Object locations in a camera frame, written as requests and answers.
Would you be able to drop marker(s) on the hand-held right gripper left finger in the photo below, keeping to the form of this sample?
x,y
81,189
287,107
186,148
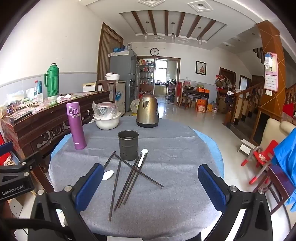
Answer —
x,y
89,188

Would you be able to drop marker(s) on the checkered floral sideboard cloth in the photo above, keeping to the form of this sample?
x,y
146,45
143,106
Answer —
x,y
49,103

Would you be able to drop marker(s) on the brass electric kettle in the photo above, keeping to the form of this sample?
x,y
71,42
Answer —
x,y
148,113

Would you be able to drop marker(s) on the glass pendant lamp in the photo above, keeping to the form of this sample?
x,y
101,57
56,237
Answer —
x,y
146,34
172,37
199,40

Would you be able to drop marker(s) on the framed wall picture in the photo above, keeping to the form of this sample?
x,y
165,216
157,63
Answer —
x,y
201,68

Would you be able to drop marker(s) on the beige armchair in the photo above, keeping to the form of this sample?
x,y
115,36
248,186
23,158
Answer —
x,y
272,132

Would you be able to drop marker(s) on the small floor fan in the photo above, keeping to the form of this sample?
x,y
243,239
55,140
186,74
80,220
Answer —
x,y
134,106

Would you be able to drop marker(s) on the carved wooden sideboard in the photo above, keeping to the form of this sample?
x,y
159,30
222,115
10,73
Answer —
x,y
34,129

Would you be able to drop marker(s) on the white ceramic spoon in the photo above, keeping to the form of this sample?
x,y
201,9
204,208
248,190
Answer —
x,y
108,175
143,154

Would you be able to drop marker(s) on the blue plastic sheet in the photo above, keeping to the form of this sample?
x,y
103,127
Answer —
x,y
286,162

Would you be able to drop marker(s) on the wooden stair railing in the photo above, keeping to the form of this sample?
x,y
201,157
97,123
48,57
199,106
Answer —
x,y
245,97

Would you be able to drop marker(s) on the grey refrigerator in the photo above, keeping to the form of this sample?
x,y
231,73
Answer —
x,y
120,67

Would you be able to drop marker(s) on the brown slatted door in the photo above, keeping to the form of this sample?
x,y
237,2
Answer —
x,y
108,53

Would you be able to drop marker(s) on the dark chair with purple seat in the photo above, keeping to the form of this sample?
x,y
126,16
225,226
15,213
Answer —
x,y
277,176

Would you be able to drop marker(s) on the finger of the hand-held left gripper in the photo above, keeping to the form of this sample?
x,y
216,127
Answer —
x,y
30,158

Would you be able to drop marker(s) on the wooden chair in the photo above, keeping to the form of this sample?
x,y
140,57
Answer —
x,y
106,81

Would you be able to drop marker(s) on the clear water jug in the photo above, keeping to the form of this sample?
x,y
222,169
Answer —
x,y
214,107

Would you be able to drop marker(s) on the glass display cabinet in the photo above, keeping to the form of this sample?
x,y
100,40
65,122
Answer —
x,y
146,71

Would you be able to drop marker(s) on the red plastic child chair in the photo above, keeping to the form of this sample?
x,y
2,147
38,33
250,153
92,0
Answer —
x,y
266,150

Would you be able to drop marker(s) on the crumpled white tissue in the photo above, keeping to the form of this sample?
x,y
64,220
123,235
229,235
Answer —
x,y
63,97

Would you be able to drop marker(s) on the purple thermos bottle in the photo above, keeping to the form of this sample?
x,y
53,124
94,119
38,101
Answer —
x,y
76,129

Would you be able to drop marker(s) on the orange gift box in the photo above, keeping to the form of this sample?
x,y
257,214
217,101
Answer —
x,y
200,105

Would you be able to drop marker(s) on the white ceramic bowl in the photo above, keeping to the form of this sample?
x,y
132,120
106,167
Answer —
x,y
106,122

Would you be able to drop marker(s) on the thin metal rod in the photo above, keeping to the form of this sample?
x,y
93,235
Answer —
x,y
115,190
111,158

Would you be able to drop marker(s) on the clear plastic cup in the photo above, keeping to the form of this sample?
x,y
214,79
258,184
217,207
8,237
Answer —
x,y
40,98

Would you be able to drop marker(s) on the round wall clock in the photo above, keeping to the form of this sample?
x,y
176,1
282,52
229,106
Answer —
x,y
154,51

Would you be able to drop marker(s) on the white step stool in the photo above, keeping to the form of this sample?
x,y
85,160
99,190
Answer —
x,y
246,147

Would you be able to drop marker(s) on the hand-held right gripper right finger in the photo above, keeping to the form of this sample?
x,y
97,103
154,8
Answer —
x,y
212,190

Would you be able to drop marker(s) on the blue table cover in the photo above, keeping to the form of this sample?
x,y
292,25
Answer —
x,y
215,153

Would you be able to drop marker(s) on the dark metal utensil holder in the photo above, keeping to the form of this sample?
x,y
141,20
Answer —
x,y
128,148

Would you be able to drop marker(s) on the dark wooden side table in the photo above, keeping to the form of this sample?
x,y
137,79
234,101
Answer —
x,y
196,92

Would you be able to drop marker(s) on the pink wall calendar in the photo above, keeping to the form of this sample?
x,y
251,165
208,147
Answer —
x,y
271,78

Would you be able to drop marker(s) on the white chest freezer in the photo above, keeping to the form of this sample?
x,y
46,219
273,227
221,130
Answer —
x,y
120,97

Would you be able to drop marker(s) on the orange wooden pillar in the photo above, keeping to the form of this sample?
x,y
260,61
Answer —
x,y
275,37

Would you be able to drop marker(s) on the green thermos jug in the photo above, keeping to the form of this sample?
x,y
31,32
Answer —
x,y
53,81

